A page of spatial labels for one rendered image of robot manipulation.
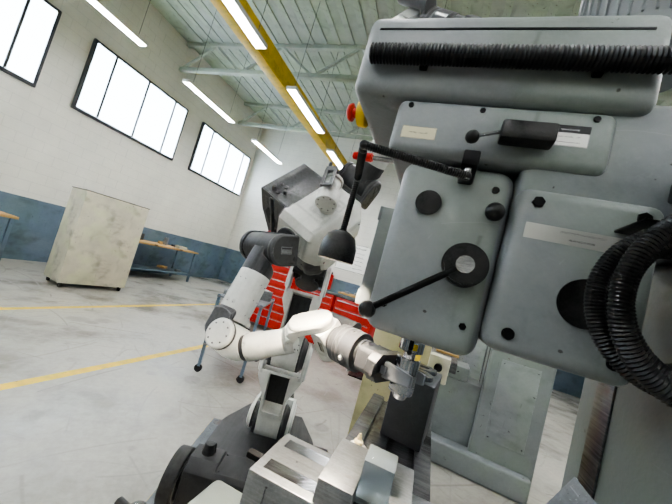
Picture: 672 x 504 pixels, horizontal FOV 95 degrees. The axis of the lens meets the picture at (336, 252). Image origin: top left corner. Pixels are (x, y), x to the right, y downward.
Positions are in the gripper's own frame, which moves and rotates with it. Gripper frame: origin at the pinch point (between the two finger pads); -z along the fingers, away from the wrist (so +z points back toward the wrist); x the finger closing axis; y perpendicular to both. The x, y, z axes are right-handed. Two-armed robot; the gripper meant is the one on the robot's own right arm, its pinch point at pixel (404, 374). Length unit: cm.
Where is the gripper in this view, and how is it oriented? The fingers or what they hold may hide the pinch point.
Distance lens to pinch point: 66.4
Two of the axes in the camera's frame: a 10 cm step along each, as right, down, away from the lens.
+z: -7.0, -1.6, 6.9
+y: -2.7, 9.6, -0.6
